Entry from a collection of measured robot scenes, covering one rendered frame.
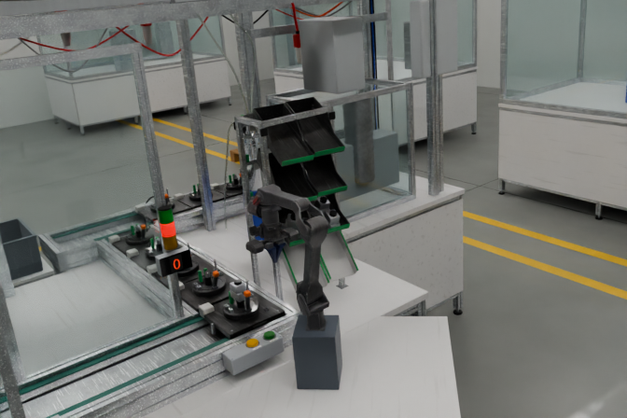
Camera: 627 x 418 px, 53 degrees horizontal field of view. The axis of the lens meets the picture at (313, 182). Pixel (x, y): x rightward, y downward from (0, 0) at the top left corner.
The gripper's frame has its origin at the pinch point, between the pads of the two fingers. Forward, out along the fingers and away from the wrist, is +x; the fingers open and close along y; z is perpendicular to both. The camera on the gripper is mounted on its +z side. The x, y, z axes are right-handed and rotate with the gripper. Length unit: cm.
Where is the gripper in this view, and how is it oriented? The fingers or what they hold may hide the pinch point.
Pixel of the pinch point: (273, 253)
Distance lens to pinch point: 217.8
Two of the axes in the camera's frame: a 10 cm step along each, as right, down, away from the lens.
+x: 0.8, 9.5, 3.1
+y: -7.9, 2.5, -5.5
